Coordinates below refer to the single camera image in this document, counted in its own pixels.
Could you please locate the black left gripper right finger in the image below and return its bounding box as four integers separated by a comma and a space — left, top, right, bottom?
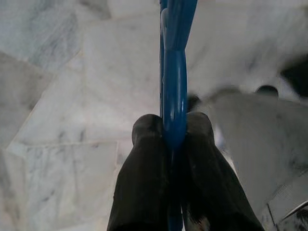
180, 112, 265, 231

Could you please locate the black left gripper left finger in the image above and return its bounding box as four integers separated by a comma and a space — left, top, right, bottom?
107, 114, 174, 231

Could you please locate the blue plastic clothes hanger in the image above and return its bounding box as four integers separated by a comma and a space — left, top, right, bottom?
158, 0, 199, 231

